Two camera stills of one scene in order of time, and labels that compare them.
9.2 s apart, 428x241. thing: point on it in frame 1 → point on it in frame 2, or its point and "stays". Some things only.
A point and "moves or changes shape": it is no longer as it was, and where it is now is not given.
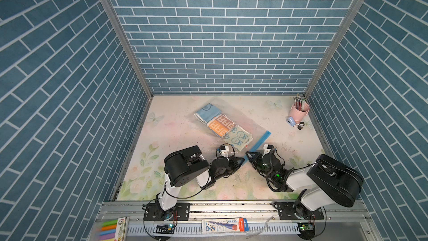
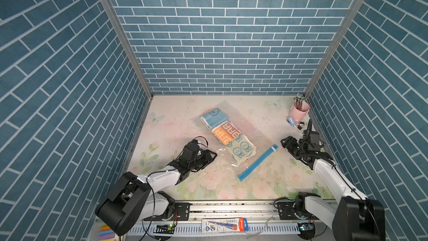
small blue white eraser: [291, 121] stays
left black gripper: [232, 162] → [207, 158]
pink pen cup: [300, 110] stays
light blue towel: [208, 112] → [214, 118]
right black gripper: [254, 159] → [290, 141]
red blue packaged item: [224, 225] stays
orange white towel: [221, 125] → [226, 133]
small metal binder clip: [301, 124] stays
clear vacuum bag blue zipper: [228, 123] moves or changes shape
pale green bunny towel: [239, 138] moves or changes shape
